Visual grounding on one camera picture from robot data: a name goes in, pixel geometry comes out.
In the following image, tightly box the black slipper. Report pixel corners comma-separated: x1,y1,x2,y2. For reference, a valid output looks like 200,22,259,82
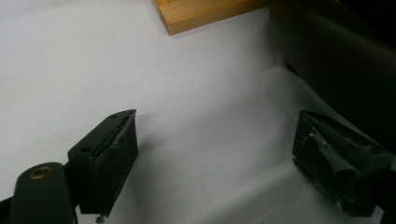
268,0,396,154

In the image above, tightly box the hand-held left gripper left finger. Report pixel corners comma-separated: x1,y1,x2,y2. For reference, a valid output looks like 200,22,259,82
67,108,140,219

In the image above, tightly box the wooden shoe rack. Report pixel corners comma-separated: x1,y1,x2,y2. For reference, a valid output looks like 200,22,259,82
150,0,271,36

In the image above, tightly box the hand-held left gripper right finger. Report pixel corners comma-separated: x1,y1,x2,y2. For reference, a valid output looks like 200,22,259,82
291,109,396,217

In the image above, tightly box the white table mat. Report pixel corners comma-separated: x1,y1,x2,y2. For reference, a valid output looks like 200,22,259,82
0,0,396,224

